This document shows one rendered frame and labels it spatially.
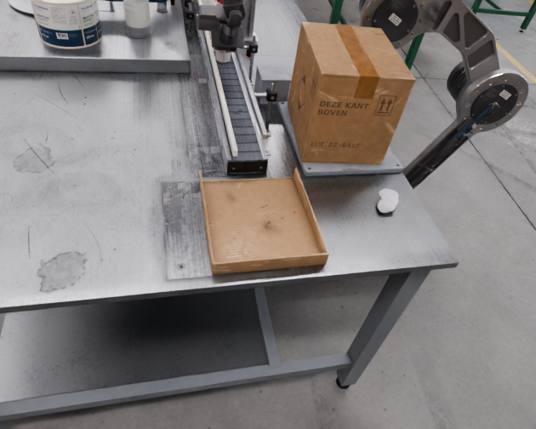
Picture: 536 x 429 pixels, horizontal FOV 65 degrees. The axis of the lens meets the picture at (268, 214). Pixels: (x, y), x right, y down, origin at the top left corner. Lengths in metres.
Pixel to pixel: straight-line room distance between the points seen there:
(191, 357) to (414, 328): 1.00
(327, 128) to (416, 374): 1.14
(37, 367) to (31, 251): 0.63
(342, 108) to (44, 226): 0.76
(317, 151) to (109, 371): 0.94
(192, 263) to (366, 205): 0.49
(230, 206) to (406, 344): 1.15
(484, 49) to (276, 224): 0.96
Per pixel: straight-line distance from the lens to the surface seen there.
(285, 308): 1.88
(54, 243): 1.03
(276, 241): 0.99
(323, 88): 1.08
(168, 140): 1.27
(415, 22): 1.47
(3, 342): 1.66
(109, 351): 1.55
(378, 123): 1.18
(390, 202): 1.15
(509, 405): 2.05
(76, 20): 1.62
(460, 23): 1.55
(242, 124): 1.26
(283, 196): 1.11
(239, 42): 1.45
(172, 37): 1.73
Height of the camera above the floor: 1.58
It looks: 45 degrees down
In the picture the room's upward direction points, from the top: 10 degrees clockwise
